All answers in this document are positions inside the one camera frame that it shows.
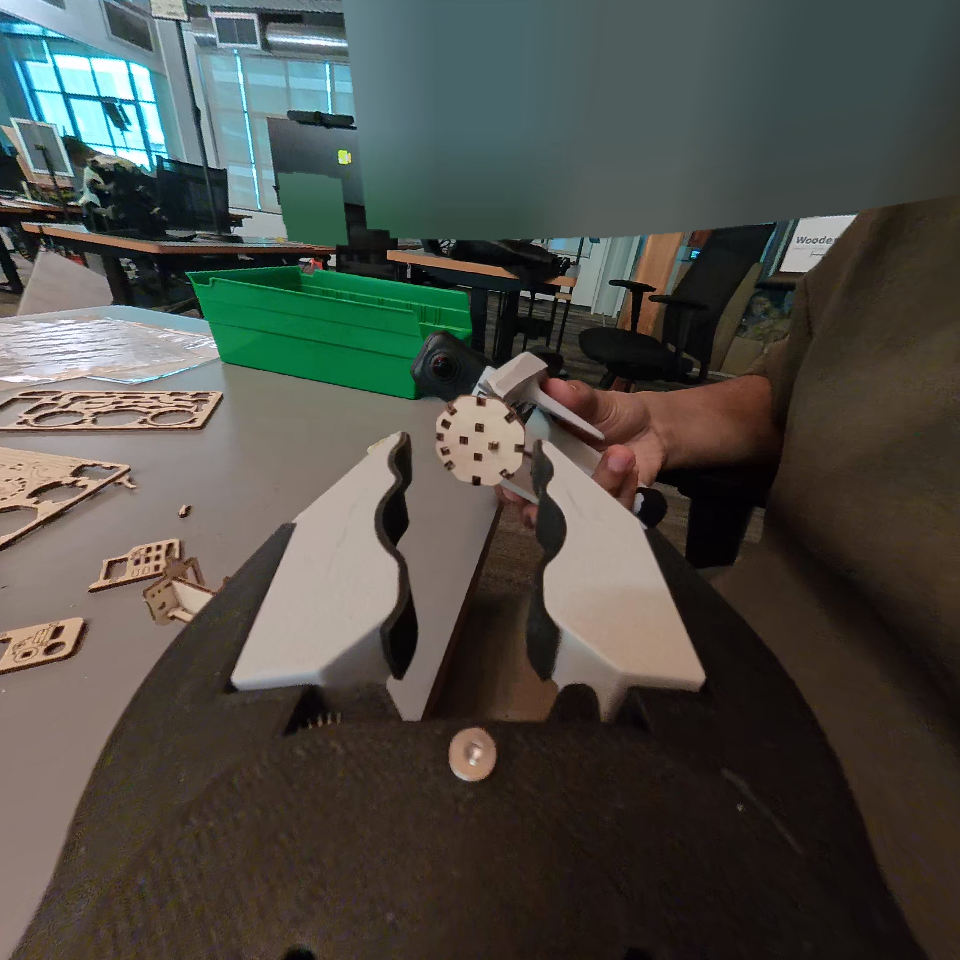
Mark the black office chair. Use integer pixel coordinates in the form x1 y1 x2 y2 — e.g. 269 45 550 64
578 223 779 393

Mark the grey desk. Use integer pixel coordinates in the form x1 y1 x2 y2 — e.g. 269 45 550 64
0 303 505 960

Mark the green plastic bin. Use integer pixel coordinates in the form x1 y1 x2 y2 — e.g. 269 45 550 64
186 265 474 402

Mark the person's right hand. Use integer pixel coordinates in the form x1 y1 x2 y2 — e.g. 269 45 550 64
522 377 670 531

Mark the clear plastic sheet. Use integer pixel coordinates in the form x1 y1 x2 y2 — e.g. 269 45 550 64
0 315 219 386

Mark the black computer monitor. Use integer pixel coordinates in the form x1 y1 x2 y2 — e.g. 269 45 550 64
156 156 231 228

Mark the person's olive shirt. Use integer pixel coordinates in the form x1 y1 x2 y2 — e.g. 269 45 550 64
686 196 960 960

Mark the white wall sign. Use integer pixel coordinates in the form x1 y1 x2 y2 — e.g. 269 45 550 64
779 214 858 273

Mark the wooden sheet with jagged cutouts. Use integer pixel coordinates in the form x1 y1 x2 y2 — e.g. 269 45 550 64
0 445 138 553

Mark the wooden table with clutter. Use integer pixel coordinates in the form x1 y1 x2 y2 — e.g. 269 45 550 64
385 240 580 355

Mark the dark display screen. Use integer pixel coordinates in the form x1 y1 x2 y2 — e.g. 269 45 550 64
266 115 366 250

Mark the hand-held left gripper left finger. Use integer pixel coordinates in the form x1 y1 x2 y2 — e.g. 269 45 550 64
229 432 421 693

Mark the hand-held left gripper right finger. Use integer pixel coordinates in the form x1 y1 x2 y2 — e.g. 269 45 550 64
525 439 708 723

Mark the tablet on stand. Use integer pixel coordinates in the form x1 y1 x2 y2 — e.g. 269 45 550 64
9 117 77 183

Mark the long wooden background table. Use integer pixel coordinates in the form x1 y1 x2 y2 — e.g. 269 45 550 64
21 220 336 303

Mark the small wooden panel with windows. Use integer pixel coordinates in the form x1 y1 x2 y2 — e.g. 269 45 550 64
87 537 183 594

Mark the wooden sheet with round cutouts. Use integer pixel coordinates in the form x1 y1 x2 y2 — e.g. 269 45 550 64
0 389 225 433

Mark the round wooden slotted disc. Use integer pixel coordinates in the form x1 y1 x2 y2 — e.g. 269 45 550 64
434 393 525 489

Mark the small wooden engraved panel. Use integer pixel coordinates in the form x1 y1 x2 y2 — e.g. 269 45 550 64
0 616 86 675

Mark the person's right forearm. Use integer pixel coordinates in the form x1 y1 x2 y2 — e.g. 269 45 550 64
651 372 790 476

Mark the small wooden box assembly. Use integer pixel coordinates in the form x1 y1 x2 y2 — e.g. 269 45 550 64
141 556 220 627

